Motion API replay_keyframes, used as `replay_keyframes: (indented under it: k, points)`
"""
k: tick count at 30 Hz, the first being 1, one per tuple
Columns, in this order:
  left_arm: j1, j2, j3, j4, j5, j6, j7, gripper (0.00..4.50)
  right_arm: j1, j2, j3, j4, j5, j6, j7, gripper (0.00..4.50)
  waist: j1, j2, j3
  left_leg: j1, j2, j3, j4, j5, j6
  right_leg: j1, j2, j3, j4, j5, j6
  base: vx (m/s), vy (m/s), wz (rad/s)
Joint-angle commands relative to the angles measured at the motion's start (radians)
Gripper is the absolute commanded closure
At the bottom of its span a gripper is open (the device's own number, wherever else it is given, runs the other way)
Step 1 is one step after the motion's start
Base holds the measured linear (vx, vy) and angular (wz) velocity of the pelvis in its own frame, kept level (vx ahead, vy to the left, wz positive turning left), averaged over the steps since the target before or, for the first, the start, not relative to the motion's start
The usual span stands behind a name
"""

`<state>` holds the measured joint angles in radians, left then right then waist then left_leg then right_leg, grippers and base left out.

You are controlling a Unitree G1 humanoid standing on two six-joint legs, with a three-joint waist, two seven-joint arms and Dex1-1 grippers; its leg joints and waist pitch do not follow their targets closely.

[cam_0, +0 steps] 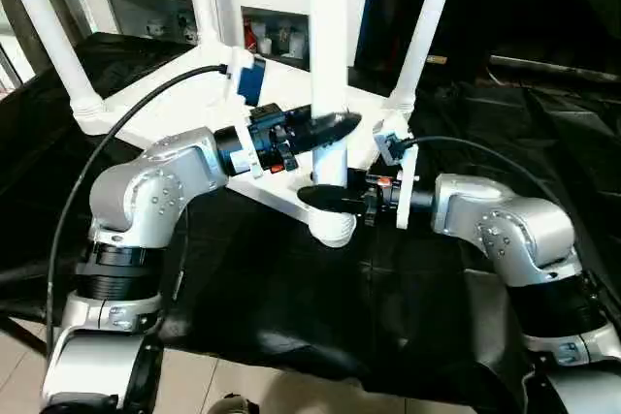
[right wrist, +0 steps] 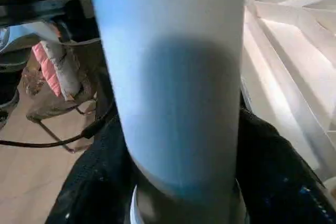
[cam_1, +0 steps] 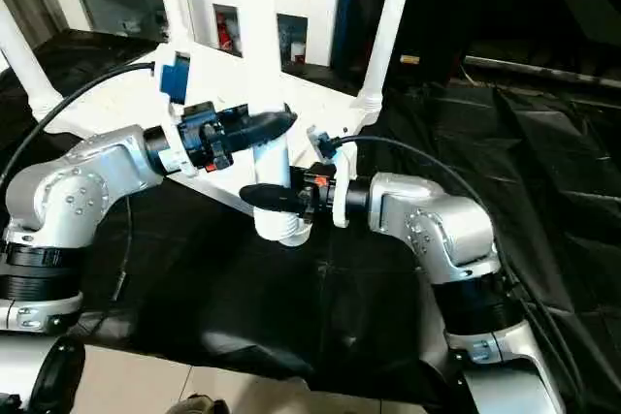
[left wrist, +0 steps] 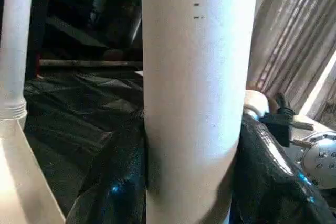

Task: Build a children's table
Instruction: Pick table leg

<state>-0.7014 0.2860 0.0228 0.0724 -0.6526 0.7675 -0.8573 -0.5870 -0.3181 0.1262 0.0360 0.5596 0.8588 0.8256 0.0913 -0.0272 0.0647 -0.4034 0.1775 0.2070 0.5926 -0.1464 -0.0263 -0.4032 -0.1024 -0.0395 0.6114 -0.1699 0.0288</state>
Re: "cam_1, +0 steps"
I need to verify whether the black metal rail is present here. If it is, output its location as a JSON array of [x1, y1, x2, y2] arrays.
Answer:
[[465, 55, 621, 90]]

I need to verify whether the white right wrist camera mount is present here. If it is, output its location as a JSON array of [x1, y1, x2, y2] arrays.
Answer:
[[306, 125, 360, 229]]

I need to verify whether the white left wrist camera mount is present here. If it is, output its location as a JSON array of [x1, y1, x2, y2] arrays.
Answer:
[[154, 48, 200, 177]]

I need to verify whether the white plastic table top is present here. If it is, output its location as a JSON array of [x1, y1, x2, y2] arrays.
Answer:
[[28, 43, 384, 221]]

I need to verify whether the dark blue upright panel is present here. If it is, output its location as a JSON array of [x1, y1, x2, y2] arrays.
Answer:
[[332, 0, 364, 71]]

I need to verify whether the red packet in cabinet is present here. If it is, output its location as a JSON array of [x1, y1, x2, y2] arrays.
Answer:
[[215, 11, 230, 50]]

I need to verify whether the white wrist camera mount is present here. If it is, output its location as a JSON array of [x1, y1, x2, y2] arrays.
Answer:
[[306, 125, 360, 229], [154, 48, 200, 177]]

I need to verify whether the white plastic table leg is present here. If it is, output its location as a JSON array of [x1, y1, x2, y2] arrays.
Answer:
[[234, 0, 311, 246], [356, 0, 421, 112], [153, 0, 193, 51], [0, 0, 62, 117]]

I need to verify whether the black mat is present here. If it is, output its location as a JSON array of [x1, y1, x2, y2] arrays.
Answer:
[[0, 28, 621, 408]]

